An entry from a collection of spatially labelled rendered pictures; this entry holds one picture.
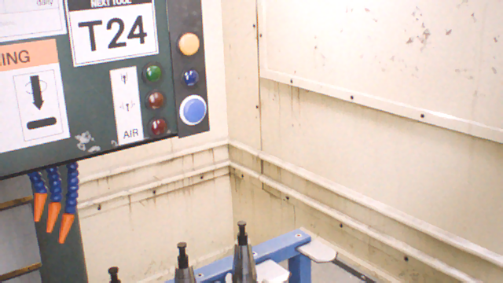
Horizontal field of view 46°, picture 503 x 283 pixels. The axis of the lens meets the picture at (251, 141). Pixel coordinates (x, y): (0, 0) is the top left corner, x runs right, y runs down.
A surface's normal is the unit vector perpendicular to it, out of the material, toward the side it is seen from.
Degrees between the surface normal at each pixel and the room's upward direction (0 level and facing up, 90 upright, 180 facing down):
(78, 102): 90
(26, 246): 90
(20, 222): 91
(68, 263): 90
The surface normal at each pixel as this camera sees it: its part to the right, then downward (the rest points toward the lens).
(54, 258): 0.58, 0.25
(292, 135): -0.79, 0.19
